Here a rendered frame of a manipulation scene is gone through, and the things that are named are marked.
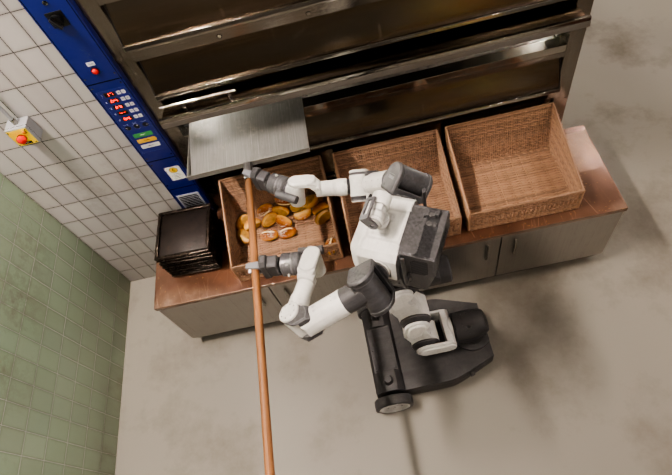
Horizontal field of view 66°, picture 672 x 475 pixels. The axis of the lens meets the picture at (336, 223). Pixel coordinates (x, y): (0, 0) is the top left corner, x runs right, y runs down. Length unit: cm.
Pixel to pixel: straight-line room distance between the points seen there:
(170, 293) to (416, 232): 156
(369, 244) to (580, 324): 172
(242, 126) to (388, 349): 137
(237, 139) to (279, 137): 20
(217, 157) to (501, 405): 189
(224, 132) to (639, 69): 302
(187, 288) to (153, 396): 81
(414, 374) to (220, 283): 111
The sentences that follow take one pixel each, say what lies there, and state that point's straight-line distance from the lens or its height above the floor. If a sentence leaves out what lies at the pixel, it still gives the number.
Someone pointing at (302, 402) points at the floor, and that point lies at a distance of 306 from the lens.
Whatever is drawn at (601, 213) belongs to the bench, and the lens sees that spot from 283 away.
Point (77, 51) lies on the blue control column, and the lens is 230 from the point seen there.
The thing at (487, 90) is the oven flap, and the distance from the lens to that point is 267.
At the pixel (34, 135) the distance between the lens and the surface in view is 262.
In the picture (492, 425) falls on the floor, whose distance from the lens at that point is 296.
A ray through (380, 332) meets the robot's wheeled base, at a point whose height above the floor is 19.
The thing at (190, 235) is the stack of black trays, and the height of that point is 78.
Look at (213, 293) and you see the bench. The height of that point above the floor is 58.
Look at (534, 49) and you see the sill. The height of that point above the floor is 118.
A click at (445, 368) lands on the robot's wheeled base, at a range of 284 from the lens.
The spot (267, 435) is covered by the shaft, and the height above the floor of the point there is 123.
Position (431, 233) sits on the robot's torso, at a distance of 172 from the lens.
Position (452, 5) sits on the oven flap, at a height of 153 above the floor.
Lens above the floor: 290
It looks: 57 degrees down
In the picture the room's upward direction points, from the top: 19 degrees counter-clockwise
